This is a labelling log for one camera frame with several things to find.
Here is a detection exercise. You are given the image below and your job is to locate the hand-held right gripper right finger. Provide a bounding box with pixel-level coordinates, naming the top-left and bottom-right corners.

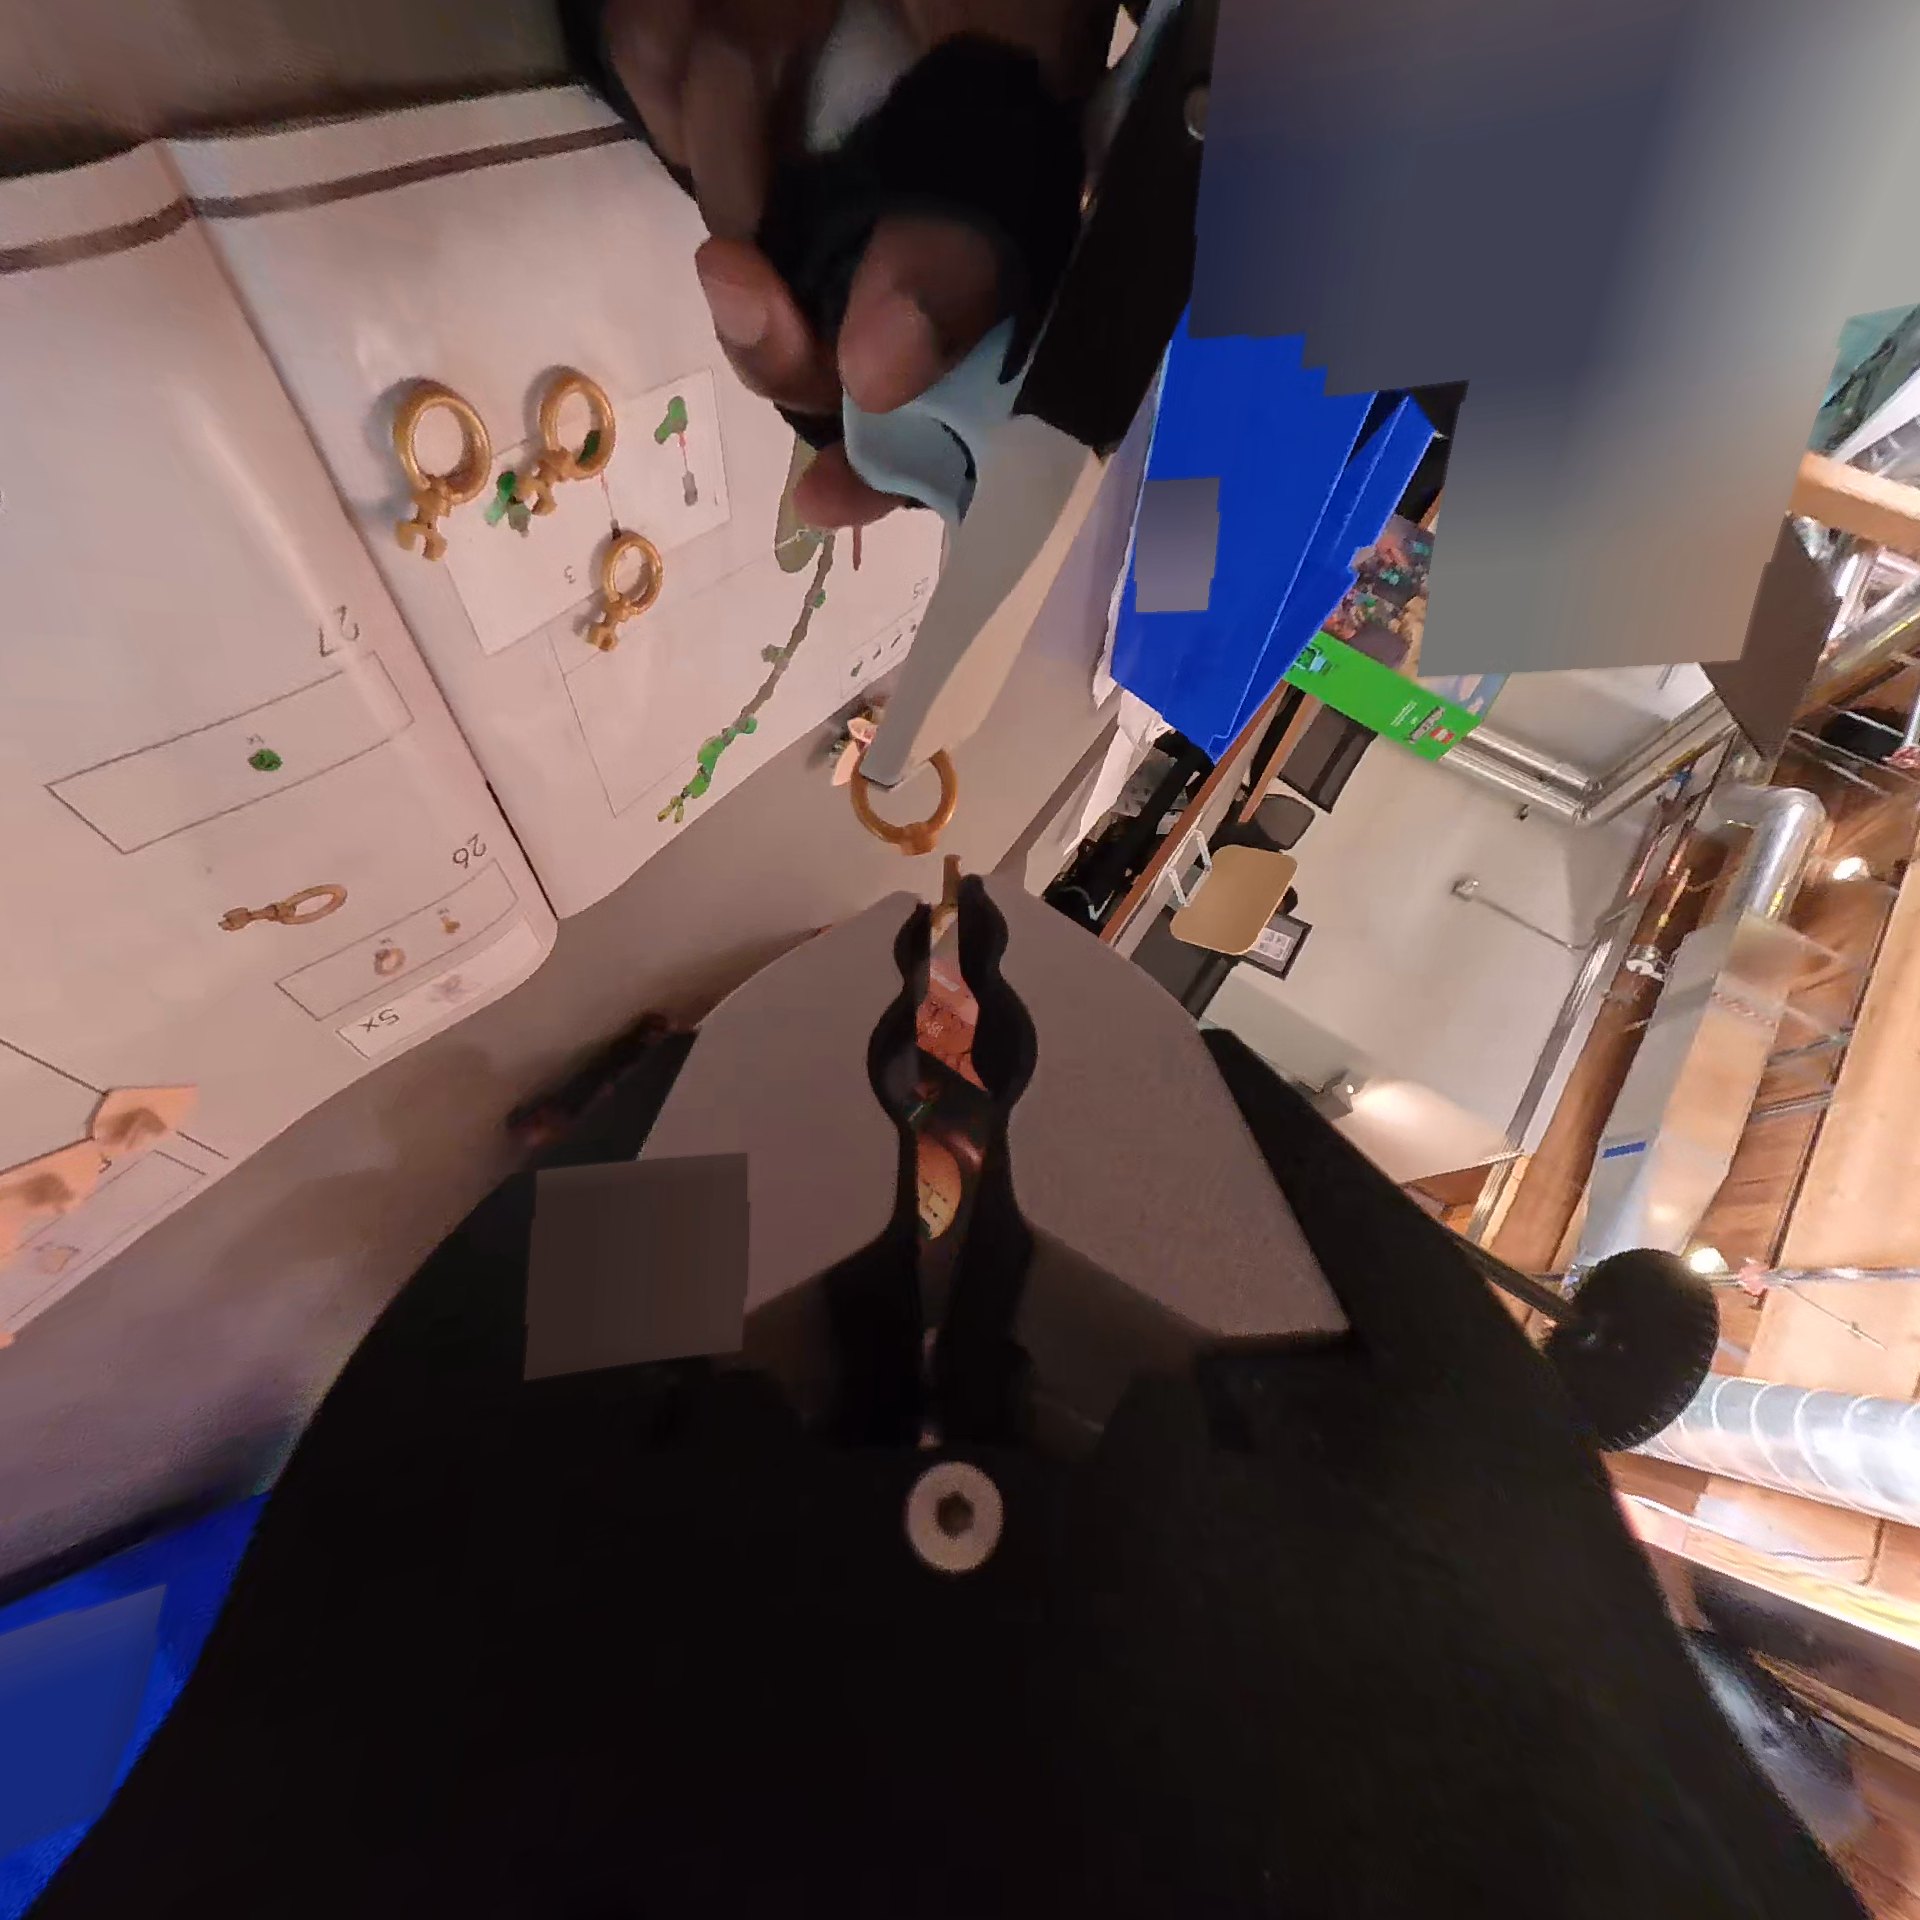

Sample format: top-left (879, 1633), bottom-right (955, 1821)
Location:
top-left (932, 876), bottom-right (1353, 1445)

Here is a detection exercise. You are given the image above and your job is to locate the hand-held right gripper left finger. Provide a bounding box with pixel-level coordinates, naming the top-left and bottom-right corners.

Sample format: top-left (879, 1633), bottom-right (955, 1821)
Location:
top-left (642, 891), bottom-right (936, 1445)

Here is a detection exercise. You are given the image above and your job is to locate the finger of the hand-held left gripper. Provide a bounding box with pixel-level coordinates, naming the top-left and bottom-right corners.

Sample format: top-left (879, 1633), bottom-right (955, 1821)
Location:
top-left (867, 422), bottom-right (1115, 793)

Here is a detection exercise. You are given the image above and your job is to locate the gold toy ring piece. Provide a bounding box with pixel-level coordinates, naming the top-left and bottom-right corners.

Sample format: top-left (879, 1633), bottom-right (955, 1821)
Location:
top-left (391, 377), bottom-right (497, 566)
top-left (517, 366), bottom-right (620, 521)
top-left (849, 744), bottom-right (961, 862)
top-left (583, 526), bottom-right (665, 655)

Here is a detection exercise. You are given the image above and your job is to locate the grey desk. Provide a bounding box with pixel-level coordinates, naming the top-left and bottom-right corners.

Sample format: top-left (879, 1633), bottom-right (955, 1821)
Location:
top-left (0, 0), bottom-right (1203, 1595)

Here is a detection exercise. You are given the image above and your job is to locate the person's left hand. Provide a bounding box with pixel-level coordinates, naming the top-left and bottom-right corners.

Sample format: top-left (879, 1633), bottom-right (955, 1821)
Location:
top-left (592, 0), bottom-right (1009, 529)

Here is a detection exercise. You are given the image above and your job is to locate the blue box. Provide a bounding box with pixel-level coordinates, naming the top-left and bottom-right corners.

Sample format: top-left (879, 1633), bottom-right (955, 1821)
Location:
top-left (0, 1497), bottom-right (274, 1920)
top-left (1111, 305), bottom-right (1461, 761)

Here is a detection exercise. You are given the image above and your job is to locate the beige chair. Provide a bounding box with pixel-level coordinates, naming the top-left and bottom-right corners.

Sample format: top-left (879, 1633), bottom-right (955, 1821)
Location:
top-left (1168, 838), bottom-right (1300, 981)

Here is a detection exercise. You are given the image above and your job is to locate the green box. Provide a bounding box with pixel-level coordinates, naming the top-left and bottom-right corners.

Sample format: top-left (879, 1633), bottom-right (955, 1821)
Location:
top-left (1283, 631), bottom-right (1511, 767)

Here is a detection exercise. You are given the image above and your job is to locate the black round knob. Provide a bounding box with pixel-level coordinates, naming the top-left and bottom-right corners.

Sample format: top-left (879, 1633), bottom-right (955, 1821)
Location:
top-left (1440, 1228), bottom-right (1721, 1451)

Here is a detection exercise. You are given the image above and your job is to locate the building instruction booklet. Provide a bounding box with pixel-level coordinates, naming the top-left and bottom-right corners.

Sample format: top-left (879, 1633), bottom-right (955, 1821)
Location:
top-left (0, 87), bottom-right (969, 1344)

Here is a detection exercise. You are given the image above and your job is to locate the silver duct pipe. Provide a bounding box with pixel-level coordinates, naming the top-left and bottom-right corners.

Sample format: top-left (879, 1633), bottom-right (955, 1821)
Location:
top-left (1632, 1371), bottom-right (1920, 1489)
top-left (1586, 785), bottom-right (1827, 1280)

